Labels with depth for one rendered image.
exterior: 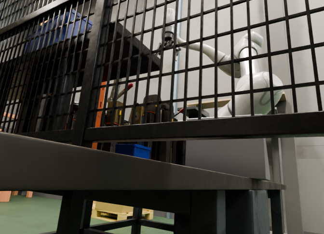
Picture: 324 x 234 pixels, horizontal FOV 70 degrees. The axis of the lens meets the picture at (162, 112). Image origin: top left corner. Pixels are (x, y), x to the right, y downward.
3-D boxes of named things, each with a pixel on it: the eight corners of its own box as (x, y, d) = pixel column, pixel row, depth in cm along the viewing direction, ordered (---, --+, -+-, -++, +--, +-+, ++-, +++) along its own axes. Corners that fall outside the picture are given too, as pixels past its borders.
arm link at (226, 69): (219, 64, 172) (231, 49, 164) (239, 79, 170) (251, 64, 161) (214, 69, 162) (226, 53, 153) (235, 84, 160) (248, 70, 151)
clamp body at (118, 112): (106, 171, 119) (114, 105, 129) (121, 172, 114) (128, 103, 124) (97, 170, 114) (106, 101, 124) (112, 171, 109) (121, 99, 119)
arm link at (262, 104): (256, 132, 105) (295, 98, 91) (226, 114, 103) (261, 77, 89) (246, 61, 165) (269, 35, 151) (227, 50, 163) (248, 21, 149)
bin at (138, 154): (129, 170, 95) (131, 148, 97) (150, 171, 90) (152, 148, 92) (111, 168, 86) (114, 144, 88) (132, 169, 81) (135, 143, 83)
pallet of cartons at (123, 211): (154, 218, 408) (155, 192, 420) (123, 224, 341) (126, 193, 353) (102, 209, 473) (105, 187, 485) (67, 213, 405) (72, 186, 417)
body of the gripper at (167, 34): (176, 36, 167) (175, 47, 165) (166, 39, 171) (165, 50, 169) (171, 31, 161) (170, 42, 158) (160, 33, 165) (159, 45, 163)
